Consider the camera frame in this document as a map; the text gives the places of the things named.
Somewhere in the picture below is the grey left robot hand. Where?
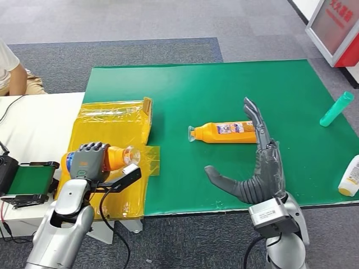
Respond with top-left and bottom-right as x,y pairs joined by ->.
70,141 -> 111,183

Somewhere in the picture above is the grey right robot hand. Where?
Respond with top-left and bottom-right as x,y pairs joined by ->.
204,97 -> 286,205

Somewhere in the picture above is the orange bottle clear cap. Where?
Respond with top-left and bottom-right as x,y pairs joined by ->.
188,120 -> 258,145
60,145 -> 141,176

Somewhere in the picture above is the green plastic bottle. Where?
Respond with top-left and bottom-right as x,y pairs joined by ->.
320,91 -> 354,128

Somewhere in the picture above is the white plastic bottle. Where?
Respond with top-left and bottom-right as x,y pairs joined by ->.
337,155 -> 359,197

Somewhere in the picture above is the yellow tape-wrapped box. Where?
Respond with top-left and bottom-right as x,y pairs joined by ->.
56,97 -> 161,220

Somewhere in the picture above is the small green belt conveyor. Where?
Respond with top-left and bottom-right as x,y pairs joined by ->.
2,161 -> 60,208

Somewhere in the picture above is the white table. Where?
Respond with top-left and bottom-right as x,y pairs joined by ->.
0,92 -> 144,246

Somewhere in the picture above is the green table mat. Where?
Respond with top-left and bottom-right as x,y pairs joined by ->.
83,59 -> 359,216

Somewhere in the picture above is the black device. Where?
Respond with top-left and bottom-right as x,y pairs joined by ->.
0,141 -> 20,197

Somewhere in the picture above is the person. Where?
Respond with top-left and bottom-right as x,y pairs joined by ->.
0,39 -> 47,96

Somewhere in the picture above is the red white display cabinet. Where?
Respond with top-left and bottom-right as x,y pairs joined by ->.
305,0 -> 359,68

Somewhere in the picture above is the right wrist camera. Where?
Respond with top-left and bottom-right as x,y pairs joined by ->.
248,197 -> 301,238

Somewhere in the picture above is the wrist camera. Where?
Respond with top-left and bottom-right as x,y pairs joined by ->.
97,163 -> 142,194
248,197 -> 301,238

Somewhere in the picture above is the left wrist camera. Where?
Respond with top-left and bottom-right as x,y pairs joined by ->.
97,163 -> 142,194

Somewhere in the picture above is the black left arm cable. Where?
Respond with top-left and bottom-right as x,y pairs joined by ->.
100,187 -> 131,269

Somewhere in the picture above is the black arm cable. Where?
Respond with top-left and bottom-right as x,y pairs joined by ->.
100,187 -> 131,269
242,234 -> 283,269

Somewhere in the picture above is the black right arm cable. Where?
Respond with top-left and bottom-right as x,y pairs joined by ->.
242,234 -> 283,269

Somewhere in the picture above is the black cable on white table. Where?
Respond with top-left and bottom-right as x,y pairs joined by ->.
0,95 -> 26,123

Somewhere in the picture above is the red cable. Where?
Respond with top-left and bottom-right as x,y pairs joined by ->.
0,211 -> 13,238

